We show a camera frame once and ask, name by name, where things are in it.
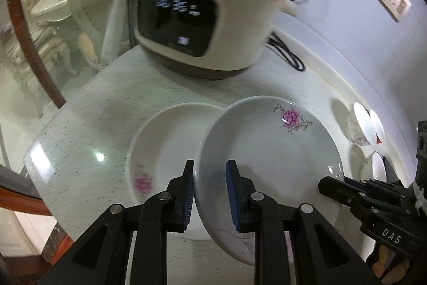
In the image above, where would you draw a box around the cream rice cooker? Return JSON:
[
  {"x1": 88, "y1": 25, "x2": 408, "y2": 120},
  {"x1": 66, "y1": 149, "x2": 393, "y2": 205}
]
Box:
[{"x1": 133, "y1": 0, "x2": 297, "y2": 80}]

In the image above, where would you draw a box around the white wall outlet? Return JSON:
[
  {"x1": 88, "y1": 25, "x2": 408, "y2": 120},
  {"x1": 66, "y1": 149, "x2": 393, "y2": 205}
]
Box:
[{"x1": 381, "y1": 0, "x2": 413, "y2": 22}]

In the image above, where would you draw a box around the red-banded white bowl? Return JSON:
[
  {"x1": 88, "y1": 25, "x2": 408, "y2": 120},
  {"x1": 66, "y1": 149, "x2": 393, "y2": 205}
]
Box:
[{"x1": 369, "y1": 110, "x2": 387, "y2": 145}]

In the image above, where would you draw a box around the white dining table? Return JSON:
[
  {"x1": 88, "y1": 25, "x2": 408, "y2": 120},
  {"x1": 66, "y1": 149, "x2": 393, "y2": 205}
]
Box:
[{"x1": 31, "y1": 0, "x2": 74, "y2": 18}]

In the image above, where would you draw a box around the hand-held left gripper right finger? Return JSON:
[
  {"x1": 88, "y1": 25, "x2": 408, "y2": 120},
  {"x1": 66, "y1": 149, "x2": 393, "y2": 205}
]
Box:
[{"x1": 225, "y1": 159, "x2": 384, "y2": 285}]

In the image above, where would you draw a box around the green-rimmed white bowl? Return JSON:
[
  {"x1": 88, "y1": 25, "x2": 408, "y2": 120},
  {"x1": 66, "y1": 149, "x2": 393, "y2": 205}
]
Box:
[{"x1": 371, "y1": 151, "x2": 388, "y2": 184}]

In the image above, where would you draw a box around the small white floral plate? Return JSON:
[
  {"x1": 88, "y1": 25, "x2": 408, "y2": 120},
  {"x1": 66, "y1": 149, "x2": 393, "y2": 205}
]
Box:
[{"x1": 126, "y1": 103, "x2": 225, "y2": 240}]

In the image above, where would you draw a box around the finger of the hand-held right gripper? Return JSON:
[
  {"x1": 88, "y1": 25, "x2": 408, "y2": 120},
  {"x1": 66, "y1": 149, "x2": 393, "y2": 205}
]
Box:
[
  {"x1": 318, "y1": 176, "x2": 364, "y2": 209},
  {"x1": 343, "y1": 177, "x2": 406, "y2": 195}
]

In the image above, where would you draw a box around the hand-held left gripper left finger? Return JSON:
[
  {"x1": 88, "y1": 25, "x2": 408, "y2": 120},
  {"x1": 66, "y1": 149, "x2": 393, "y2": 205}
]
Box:
[{"x1": 38, "y1": 160, "x2": 196, "y2": 285}]

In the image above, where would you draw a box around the person's right hand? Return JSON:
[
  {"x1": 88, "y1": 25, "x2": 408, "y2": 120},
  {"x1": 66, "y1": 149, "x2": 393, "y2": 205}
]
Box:
[{"x1": 370, "y1": 245, "x2": 412, "y2": 285}]

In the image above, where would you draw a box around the white floral bowl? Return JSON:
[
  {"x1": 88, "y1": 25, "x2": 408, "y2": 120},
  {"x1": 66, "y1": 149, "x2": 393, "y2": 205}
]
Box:
[{"x1": 347, "y1": 102, "x2": 373, "y2": 145}]

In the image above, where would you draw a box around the large white floral plate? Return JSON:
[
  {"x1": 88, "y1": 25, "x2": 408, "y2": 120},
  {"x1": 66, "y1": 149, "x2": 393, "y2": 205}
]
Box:
[{"x1": 194, "y1": 96, "x2": 345, "y2": 267}]

